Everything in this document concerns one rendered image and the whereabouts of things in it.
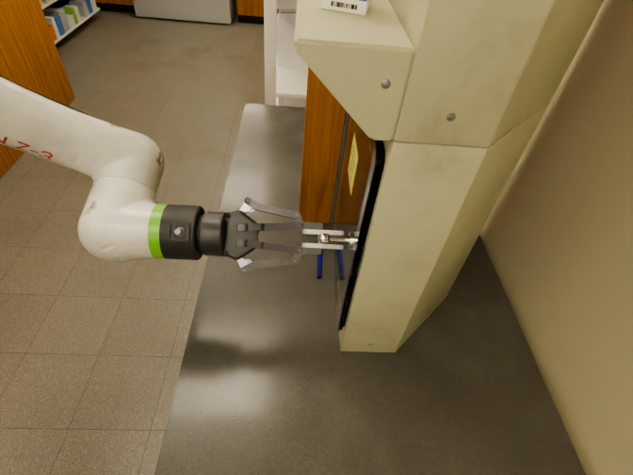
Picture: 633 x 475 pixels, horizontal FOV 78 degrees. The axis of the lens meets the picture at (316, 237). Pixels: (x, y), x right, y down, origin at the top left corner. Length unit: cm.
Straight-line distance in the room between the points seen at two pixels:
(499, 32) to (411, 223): 24
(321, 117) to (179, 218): 37
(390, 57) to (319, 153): 51
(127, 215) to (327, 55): 41
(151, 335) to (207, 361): 121
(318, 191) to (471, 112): 56
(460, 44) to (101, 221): 54
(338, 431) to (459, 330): 34
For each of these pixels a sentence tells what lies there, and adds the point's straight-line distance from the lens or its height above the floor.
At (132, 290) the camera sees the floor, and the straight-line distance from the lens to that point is 217.
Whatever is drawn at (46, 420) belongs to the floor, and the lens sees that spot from 195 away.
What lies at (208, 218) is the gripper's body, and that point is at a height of 120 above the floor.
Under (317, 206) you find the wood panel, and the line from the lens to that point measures 99.
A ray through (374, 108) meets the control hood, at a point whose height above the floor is 145.
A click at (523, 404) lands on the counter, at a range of 87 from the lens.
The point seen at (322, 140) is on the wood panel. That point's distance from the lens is 88.
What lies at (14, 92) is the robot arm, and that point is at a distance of 73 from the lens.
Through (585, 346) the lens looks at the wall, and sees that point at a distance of 87.
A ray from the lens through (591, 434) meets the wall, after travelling 90.
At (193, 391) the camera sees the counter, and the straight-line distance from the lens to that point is 77.
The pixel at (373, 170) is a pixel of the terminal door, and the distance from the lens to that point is 48.
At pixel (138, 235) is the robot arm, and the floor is 119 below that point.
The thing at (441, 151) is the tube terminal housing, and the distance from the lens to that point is 48.
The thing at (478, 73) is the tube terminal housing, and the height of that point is 149.
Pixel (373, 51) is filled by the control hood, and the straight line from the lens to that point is 41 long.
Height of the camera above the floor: 163
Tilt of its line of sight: 45 degrees down
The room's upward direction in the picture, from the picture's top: 7 degrees clockwise
